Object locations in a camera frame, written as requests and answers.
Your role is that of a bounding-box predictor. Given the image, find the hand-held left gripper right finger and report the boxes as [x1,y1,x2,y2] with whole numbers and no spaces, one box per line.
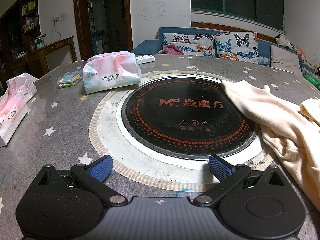
[193,155,285,207]

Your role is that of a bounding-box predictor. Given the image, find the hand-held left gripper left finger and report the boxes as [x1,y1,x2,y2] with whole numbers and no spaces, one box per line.
[37,155,128,207]

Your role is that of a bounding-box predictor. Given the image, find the cream fleece garment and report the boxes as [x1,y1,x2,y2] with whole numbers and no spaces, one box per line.
[221,79,320,212]

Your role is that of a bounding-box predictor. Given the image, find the grey star tablecloth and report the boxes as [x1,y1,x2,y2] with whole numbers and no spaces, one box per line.
[0,54,320,240]

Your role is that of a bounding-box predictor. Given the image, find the round black induction cooker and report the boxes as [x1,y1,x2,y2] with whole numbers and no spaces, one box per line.
[116,80,259,161]

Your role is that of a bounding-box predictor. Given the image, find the small colourful plastic packet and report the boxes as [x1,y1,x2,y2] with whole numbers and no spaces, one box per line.
[57,70,84,88]

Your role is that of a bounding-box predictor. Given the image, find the pastel tissue pack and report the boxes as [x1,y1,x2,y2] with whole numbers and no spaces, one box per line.
[83,51,142,94]

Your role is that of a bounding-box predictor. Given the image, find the pink white tissue pack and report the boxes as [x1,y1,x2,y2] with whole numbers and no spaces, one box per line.
[0,72,38,147]

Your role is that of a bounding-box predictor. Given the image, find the pale yellow cloth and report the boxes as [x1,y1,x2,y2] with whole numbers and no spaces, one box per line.
[299,98,320,127]

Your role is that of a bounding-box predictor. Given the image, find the butterfly print cushion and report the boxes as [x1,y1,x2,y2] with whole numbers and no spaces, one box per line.
[214,31,260,64]
[161,32,216,57]

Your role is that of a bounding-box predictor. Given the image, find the pink cloth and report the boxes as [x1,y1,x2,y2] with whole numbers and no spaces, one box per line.
[157,44,185,55]

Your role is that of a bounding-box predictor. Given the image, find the green plastic toy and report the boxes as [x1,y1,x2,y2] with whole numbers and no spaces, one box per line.
[303,74,320,88]

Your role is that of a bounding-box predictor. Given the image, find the blue storage cabinet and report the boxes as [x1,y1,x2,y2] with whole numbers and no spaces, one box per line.
[91,30,106,55]

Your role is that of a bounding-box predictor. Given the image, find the wooden sideboard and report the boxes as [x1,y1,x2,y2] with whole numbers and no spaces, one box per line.
[12,36,77,78]

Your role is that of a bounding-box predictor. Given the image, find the blue sofa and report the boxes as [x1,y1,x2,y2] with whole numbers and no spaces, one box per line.
[130,27,320,80]

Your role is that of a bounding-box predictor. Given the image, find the grey pillow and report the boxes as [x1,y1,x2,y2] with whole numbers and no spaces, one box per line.
[270,44,302,69]

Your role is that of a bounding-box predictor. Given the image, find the orange stuffed toy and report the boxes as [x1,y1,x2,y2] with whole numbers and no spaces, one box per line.
[290,41,307,58]

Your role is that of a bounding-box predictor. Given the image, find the glass kettle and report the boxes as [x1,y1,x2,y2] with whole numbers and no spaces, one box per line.
[34,34,47,49]

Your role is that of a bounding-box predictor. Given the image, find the panda stuffed toy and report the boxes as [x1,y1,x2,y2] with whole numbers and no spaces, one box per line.
[275,34,292,47]

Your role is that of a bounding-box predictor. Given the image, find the wooden door frame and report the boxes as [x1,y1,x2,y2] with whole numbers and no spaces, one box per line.
[72,0,133,61]

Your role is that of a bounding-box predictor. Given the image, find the wooden wall shelf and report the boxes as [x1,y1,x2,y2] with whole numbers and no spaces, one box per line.
[0,0,41,80]

